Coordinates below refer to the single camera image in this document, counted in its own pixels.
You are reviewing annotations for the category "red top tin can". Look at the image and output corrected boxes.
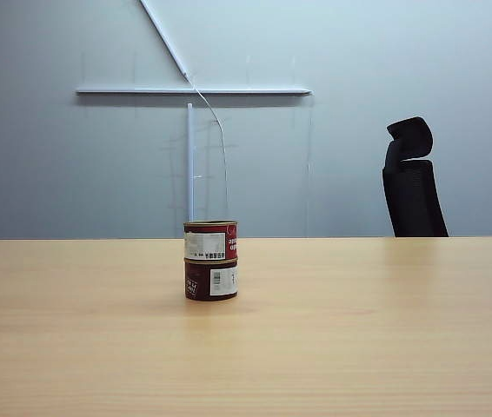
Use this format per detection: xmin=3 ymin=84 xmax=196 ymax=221
xmin=183 ymin=219 xmax=240 ymax=262

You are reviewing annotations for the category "dark brown bottom can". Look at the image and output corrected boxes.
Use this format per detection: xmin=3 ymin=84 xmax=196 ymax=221
xmin=183 ymin=257 xmax=240 ymax=302

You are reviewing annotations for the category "black mesh office chair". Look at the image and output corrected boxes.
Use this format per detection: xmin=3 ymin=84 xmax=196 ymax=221
xmin=381 ymin=116 xmax=450 ymax=238

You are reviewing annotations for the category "thin white hanging wire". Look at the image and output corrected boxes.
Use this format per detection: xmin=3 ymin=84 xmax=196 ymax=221
xmin=189 ymin=75 xmax=230 ymax=222

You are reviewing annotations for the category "white vertical wall conduit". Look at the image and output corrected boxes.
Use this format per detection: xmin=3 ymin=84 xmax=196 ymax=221
xmin=186 ymin=102 xmax=196 ymax=223

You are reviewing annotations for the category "white horizontal wall conduit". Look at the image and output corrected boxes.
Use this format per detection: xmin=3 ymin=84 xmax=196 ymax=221
xmin=75 ymin=84 xmax=314 ymax=98

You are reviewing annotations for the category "white diagonal wall conduit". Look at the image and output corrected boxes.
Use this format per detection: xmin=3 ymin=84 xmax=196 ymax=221
xmin=137 ymin=0 xmax=192 ymax=80

